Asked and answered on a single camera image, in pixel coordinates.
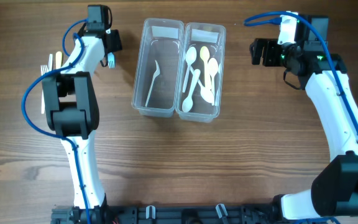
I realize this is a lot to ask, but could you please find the white fork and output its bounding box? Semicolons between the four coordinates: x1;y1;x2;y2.
107;52;116;69
48;54;53;71
40;65;48;114

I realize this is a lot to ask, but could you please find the white fork diagonal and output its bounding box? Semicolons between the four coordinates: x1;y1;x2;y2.
145;60;160;107

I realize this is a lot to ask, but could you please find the yellow plastic fork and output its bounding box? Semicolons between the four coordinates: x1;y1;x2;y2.
55;51;63;69

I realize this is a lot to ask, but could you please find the white plastic spoon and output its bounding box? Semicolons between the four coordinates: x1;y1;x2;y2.
190;67;214;105
208;58;219;106
182;47;196;93
182;69;201;113

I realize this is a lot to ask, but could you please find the yellow plastic spoon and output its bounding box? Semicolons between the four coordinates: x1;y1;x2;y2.
200;46;211;90

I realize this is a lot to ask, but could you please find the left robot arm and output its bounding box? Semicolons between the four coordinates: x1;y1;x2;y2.
42;4;122;223

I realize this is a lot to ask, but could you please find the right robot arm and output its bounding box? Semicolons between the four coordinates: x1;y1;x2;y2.
244;11;358;223

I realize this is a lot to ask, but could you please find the left clear plastic container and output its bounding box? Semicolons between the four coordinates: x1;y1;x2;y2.
132;18;184;118

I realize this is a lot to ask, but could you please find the clear plastic container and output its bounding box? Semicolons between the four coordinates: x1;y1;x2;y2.
132;18;184;118
174;22;226;123

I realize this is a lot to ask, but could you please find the right clear plastic container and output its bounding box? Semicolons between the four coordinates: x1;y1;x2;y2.
174;22;226;123

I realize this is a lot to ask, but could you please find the right blue cable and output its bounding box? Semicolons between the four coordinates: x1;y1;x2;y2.
243;11;358;224

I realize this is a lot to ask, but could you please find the blue cable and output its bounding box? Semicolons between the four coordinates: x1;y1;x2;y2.
21;18;91;224
243;11;358;224

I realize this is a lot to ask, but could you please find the left blue cable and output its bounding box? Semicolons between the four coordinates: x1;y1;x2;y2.
21;18;91;224

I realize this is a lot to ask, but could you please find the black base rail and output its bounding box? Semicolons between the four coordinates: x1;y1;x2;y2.
50;203;291;224

